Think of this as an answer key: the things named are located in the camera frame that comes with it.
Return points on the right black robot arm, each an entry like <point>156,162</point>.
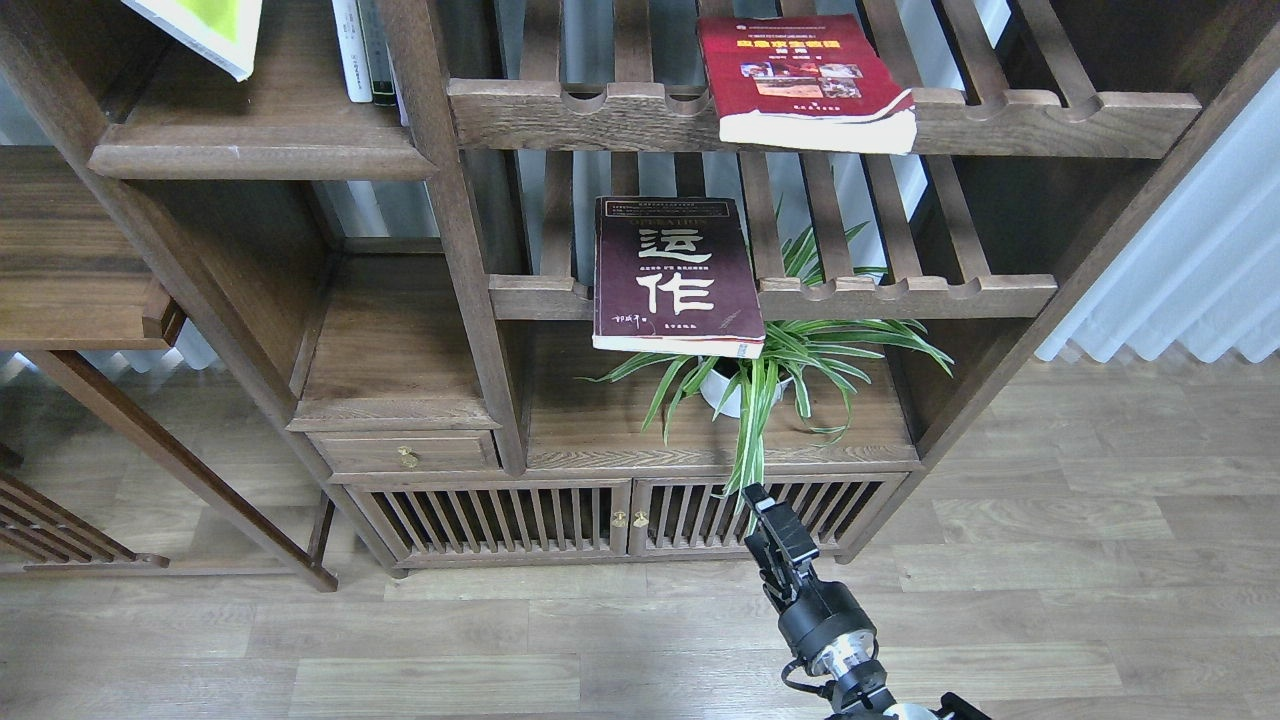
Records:
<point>873,700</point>

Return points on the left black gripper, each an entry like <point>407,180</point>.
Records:
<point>12,303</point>

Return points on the pale purple upright book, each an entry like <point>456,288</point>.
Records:
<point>397,88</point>

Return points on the wooden side furniture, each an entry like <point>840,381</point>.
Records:
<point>87,289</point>

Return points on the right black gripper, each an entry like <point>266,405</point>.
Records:
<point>822,623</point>

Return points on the dark maroon book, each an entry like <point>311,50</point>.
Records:
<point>674,276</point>

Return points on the white spine upright book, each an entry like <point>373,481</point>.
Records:
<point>351,43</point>

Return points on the dark wooden bookshelf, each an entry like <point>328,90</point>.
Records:
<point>376,286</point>

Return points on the white curtain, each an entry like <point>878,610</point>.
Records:
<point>1203,273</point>

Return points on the dark spine upright book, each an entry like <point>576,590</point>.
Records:
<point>381,74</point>

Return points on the spider plant in white pot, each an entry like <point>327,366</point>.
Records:
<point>792,349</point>

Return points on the red cover book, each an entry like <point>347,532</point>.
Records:
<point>809,83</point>

